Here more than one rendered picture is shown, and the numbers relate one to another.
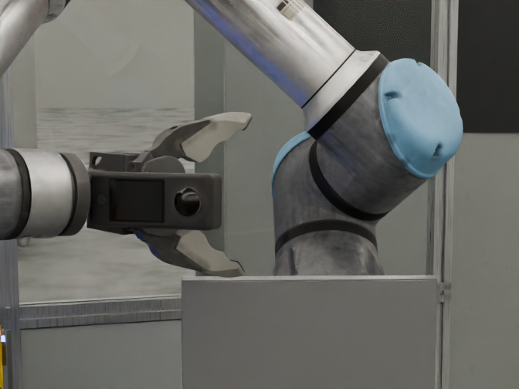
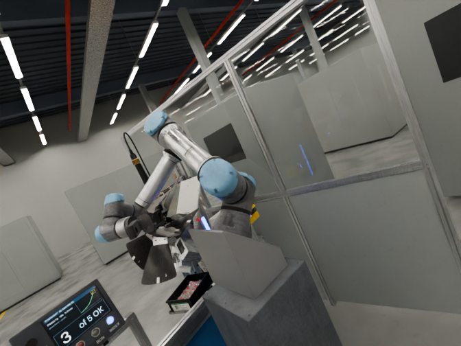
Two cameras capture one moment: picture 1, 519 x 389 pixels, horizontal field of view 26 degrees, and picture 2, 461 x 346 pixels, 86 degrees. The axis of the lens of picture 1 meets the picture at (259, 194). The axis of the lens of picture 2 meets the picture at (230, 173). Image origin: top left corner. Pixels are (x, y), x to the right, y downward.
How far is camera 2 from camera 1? 116 cm
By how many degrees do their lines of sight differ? 56
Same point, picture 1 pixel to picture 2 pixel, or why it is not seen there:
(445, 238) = (420, 143)
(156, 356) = (324, 198)
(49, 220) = (123, 235)
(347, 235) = (226, 210)
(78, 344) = (302, 198)
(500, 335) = not seen: outside the picture
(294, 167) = not seen: hidden behind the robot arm
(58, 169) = (121, 224)
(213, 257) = (167, 233)
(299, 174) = not seen: hidden behind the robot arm
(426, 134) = (209, 187)
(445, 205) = (416, 131)
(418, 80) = (212, 167)
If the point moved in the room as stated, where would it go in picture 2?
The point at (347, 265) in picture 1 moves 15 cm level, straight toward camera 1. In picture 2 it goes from (219, 223) to (182, 246)
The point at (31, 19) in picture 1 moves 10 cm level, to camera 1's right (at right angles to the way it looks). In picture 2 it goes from (165, 167) to (173, 164)
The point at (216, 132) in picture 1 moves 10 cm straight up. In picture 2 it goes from (154, 204) to (141, 179)
